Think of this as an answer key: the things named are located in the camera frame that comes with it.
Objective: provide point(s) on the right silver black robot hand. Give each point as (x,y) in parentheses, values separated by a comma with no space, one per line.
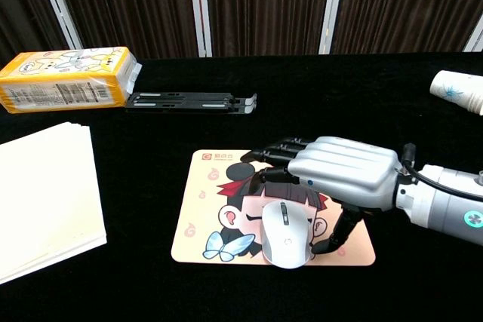
(347,171)

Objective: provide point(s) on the white computer mouse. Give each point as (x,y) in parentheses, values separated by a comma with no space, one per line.
(287,239)

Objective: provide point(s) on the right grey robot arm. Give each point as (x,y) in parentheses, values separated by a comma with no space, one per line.
(445,201)

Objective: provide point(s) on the white paper cup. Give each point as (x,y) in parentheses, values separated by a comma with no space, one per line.
(456,90)

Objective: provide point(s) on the cartoon girl mouse pad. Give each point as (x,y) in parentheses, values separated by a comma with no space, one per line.
(196,224)

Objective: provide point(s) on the black folding stand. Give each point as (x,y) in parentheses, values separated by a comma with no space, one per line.
(181,102)

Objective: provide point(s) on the black table cloth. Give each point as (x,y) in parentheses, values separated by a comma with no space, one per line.
(415,280)

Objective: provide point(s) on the dark brown pleated curtain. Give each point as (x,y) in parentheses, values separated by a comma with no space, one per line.
(264,5)

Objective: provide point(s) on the yellow tissue pack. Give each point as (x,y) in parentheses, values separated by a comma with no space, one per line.
(64,84)

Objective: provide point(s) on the white paper stack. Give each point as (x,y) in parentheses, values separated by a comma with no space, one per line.
(45,194)

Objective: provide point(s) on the white frame pole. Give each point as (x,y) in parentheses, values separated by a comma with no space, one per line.
(200,9)
(58,5)
(474,37)
(332,9)

